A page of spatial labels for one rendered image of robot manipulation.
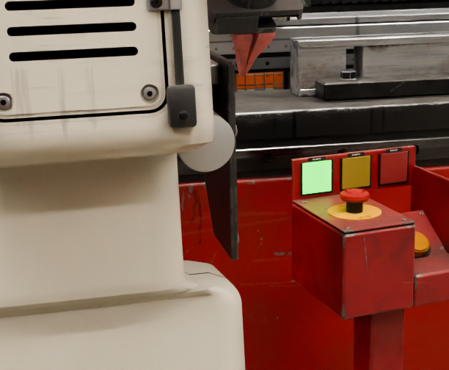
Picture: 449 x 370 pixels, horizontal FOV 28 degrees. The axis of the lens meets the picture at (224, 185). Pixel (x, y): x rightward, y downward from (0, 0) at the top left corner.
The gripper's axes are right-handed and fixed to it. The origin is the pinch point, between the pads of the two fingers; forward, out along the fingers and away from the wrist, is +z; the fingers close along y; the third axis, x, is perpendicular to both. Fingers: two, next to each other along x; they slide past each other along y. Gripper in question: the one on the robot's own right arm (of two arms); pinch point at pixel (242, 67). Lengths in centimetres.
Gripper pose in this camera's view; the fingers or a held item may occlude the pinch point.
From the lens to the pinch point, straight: 102.7
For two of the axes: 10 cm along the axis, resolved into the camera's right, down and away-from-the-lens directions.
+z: -0.8, 7.5, 6.6
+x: 2.1, 6.6, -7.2
